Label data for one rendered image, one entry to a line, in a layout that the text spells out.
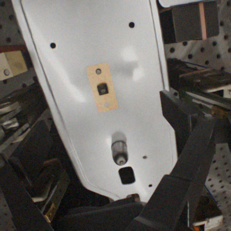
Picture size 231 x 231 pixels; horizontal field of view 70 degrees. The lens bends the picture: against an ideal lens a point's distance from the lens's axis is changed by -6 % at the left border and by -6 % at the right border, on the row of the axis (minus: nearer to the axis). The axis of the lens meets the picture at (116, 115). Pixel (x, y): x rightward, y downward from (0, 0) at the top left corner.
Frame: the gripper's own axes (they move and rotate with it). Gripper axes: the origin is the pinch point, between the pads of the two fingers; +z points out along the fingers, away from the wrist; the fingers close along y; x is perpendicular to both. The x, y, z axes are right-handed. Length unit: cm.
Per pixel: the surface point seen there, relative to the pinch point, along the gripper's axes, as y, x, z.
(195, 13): 18.8, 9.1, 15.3
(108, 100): 0.4, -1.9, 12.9
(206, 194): 20.7, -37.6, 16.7
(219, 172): 43, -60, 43
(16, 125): -13.4, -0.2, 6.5
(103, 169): -4.4, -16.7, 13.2
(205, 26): 20.6, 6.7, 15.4
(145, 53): 8.3, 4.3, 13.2
